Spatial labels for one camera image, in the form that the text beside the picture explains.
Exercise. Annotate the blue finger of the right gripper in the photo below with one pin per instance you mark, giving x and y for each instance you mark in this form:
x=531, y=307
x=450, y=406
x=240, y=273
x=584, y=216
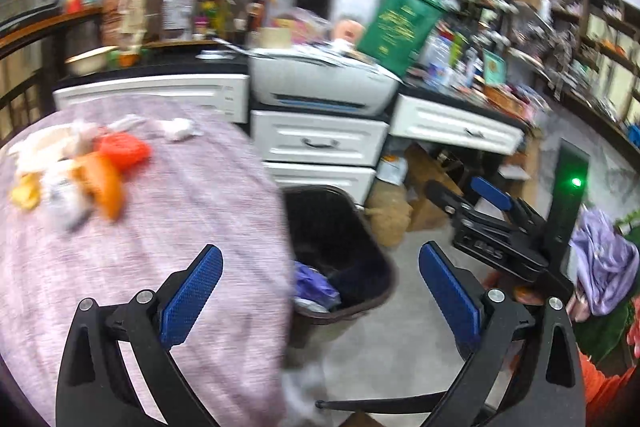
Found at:
x=459, y=210
x=518, y=212

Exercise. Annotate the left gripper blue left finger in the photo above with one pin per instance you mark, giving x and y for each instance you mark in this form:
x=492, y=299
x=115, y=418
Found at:
x=94, y=387

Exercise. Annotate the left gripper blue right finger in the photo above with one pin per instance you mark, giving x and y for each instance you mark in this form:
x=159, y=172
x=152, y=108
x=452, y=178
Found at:
x=546, y=388

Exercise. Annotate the yellow foam net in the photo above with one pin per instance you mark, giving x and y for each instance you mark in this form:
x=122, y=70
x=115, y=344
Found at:
x=26, y=192

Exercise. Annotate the white red printed plastic bag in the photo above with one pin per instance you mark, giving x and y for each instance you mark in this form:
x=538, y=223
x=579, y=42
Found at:
x=45, y=147

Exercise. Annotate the purple plastic bag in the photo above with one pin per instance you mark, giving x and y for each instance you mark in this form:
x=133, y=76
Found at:
x=313, y=291

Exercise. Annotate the brown trash bin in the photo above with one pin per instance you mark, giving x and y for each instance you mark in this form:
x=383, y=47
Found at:
x=329, y=234

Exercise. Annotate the black tower with green light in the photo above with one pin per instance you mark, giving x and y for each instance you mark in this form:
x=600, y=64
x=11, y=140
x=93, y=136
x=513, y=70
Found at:
x=569, y=186

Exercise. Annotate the burlap sack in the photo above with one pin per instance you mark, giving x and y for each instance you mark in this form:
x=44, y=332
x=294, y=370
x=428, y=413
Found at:
x=388, y=212

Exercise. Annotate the white paper bag under desk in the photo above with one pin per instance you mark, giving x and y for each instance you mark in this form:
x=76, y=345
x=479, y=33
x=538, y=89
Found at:
x=392, y=169

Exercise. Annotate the purple cloth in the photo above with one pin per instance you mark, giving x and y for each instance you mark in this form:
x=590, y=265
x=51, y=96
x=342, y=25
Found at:
x=607, y=263

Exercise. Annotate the white right desk drawer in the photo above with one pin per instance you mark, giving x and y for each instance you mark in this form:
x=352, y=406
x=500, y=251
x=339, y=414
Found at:
x=428, y=121

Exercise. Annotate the white desk drawer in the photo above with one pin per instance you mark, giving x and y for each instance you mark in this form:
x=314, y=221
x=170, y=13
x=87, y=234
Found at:
x=226, y=94
x=428, y=121

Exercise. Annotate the white drawer cabinet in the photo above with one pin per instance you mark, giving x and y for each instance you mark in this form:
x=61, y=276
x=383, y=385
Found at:
x=312, y=149

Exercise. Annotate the white printer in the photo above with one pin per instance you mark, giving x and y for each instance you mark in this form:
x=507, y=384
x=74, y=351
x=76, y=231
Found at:
x=314, y=77

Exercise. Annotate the clear crumpled plastic bag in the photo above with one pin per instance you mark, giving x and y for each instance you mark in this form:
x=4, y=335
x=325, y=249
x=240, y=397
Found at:
x=67, y=206

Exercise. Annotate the purple grey tablecloth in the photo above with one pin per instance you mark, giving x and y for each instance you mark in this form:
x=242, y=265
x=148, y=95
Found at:
x=210, y=189

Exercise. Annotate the green paper bag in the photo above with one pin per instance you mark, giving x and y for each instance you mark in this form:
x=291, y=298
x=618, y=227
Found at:
x=397, y=35

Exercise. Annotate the white left desk drawer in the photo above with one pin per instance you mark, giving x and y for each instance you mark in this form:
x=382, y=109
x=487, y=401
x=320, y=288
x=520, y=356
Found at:
x=226, y=94

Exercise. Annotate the small white crumpled tissue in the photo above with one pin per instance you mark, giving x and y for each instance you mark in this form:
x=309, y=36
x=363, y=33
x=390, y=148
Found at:
x=178, y=129

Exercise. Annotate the beige bowl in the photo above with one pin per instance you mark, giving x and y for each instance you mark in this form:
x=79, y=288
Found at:
x=89, y=62

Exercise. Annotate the wooden railing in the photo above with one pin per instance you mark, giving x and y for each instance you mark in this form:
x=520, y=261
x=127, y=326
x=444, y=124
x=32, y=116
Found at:
x=34, y=51

